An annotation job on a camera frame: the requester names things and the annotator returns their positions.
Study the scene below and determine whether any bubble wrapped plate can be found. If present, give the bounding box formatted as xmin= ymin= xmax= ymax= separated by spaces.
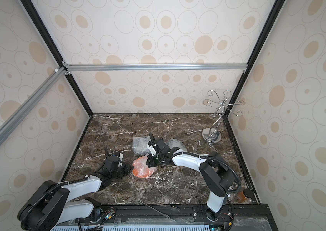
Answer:
xmin=166 ymin=139 xmax=187 ymax=151
xmin=132 ymin=136 xmax=151 ymax=156

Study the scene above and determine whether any amber jar black lid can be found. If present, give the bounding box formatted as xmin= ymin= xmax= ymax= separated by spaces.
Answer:
xmin=236 ymin=188 xmax=254 ymax=203

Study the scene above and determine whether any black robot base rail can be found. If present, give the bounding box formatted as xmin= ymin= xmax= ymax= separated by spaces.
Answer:
xmin=29 ymin=203 xmax=279 ymax=231

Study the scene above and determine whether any bubble wrapped plate right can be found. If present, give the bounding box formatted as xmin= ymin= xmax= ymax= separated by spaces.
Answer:
xmin=166 ymin=139 xmax=187 ymax=151

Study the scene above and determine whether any bubble wrapped plate left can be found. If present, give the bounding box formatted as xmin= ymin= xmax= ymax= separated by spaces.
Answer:
xmin=132 ymin=136 xmax=151 ymax=156

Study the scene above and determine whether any bubble wrap around orange plate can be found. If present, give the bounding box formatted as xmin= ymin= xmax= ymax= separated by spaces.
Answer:
xmin=131 ymin=154 xmax=158 ymax=179

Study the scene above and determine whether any horizontal aluminium rail back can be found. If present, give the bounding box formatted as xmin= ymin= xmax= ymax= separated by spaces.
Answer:
xmin=65 ymin=63 xmax=248 ymax=71

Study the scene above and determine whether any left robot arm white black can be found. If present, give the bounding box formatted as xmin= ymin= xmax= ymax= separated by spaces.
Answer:
xmin=17 ymin=152 xmax=134 ymax=231

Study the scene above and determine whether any diagonal aluminium rail left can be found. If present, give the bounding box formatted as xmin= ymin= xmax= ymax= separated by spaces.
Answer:
xmin=0 ymin=66 xmax=66 ymax=146

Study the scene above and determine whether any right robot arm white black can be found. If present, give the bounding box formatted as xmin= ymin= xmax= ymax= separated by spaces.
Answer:
xmin=146 ymin=133 xmax=241 ymax=217

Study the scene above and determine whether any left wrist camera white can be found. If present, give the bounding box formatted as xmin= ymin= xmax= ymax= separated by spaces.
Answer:
xmin=113 ymin=152 xmax=123 ymax=160

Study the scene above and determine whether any chrome mug tree stand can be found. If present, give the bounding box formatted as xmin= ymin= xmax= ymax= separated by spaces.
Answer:
xmin=202 ymin=90 xmax=245 ymax=143

